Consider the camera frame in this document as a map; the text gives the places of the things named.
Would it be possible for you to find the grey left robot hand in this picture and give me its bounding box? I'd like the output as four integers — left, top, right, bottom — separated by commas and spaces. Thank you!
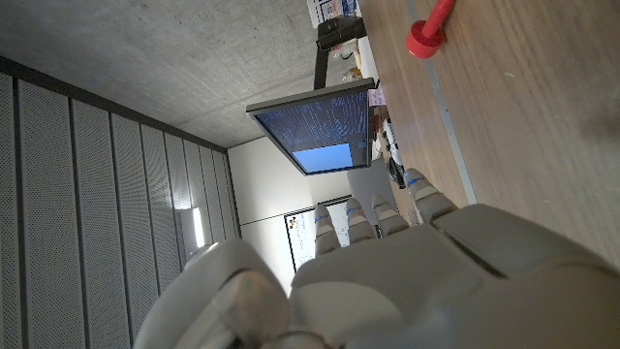
133, 168, 620, 349

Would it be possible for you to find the white game controller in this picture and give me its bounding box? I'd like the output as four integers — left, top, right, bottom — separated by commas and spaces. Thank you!
381, 117, 403, 169

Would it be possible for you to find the black computer monitor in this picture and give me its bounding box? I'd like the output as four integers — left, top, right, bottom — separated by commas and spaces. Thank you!
245, 78, 377, 176

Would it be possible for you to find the pink sticky note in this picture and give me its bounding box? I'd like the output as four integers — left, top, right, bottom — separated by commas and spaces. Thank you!
367, 86, 388, 107

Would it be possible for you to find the red plastic bolt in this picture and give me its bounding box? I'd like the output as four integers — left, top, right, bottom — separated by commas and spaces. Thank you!
405, 0, 456, 60

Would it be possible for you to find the wall whiteboard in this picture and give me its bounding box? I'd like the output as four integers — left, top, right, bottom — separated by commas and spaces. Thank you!
284, 196, 353, 272

